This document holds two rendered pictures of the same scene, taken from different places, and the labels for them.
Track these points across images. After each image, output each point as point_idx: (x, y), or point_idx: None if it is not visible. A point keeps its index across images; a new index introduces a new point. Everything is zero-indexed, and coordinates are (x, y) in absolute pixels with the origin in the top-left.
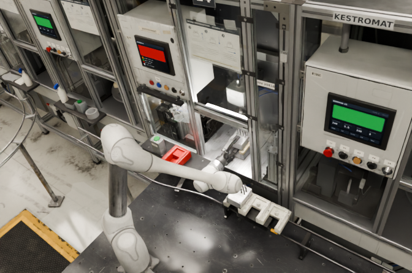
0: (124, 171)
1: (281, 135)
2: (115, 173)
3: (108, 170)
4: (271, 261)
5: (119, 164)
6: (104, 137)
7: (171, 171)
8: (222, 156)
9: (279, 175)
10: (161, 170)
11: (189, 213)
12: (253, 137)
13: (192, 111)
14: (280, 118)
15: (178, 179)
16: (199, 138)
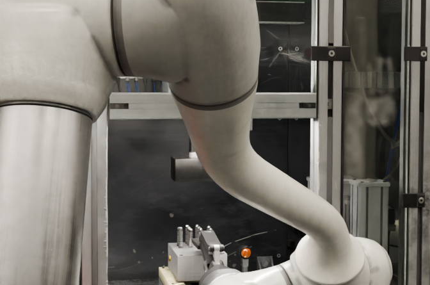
0: (87, 173)
1: (419, 82)
2: (68, 170)
3: (23, 161)
4: None
5: None
6: None
7: (258, 163)
8: (222, 265)
9: (413, 247)
10: (248, 137)
11: None
12: (333, 132)
13: (100, 121)
14: (416, 23)
15: None
16: (107, 249)
